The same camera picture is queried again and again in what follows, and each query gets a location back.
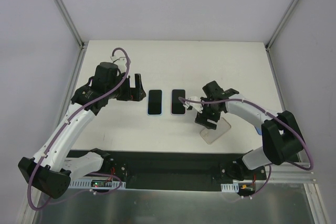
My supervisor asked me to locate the light blue phone case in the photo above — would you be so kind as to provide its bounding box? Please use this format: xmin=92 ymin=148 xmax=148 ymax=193
xmin=146 ymin=89 xmax=163 ymax=117

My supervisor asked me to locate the clear translucent phone case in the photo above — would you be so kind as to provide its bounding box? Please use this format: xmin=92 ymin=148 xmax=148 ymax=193
xmin=199 ymin=117 xmax=232 ymax=145

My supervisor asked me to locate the lavender phone case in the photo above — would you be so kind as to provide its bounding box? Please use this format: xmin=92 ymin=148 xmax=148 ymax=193
xmin=170 ymin=89 xmax=187 ymax=116

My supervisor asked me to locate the dark blue phone case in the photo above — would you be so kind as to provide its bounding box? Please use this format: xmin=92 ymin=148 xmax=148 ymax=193
xmin=255 ymin=127 xmax=262 ymax=136

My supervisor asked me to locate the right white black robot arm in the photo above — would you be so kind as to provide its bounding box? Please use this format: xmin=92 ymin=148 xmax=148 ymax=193
xmin=188 ymin=81 xmax=304 ymax=179

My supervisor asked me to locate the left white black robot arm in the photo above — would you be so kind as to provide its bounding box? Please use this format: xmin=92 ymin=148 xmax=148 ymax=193
xmin=18 ymin=57 xmax=146 ymax=199

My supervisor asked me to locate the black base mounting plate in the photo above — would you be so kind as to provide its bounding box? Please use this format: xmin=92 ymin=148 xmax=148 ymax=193
xmin=78 ymin=150 xmax=268 ymax=190

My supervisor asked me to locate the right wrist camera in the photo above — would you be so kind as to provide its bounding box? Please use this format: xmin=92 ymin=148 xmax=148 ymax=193
xmin=182 ymin=96 xmax=203 ymax=113

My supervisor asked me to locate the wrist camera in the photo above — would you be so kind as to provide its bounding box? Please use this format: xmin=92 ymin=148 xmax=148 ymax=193
xmin=182 ymin=96 xmax=203 ymax=113
xmin=110 ymin=55 xmax=128 ymax=73

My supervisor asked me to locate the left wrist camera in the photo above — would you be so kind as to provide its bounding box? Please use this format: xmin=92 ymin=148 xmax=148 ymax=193
xmin=110 ymin=55 xmax=128 ymax=73

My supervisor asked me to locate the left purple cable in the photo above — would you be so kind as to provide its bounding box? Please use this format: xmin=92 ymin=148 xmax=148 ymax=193
xmin=27 ymin=48 xmax=132 ymax=211

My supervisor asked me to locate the right white slotted cable duct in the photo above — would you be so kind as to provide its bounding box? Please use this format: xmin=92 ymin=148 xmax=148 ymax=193
xmin=220 ymin=182 xmax=239 ymax=193

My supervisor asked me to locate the white slotted cable duct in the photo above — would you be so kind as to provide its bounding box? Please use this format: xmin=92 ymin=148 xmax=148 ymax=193
xmin=220 ymin=182 xmax=239 ymax=193
xmin=68 ymin=178 xmax=126 ymax=190

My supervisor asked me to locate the left white slotted cable duct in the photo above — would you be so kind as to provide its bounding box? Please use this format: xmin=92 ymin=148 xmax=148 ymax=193
xmin=68 ymin=178 xmax=126 ymax=190

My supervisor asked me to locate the right aluminium frame post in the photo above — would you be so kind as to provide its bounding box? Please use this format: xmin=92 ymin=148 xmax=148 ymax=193
xmin=265 ymin=0 xmax=301 ymax=51

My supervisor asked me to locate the aluminium frame post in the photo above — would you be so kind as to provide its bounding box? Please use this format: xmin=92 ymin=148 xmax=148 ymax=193
xmin=265 ymin=0 xmax=301 ymax=51
xmin=53 ymin=0 xmax=85 ymax=49

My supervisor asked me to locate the horizontal aluminium extrusion rail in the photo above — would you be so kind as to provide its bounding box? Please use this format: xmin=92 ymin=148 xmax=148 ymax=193
xmin=80 ymin=163 xmax=316 ymax=185

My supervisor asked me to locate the left aluminium frame post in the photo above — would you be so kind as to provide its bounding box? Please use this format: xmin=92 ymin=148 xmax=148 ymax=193
xmin=53 ymin=0 xmax=85 ymax=49

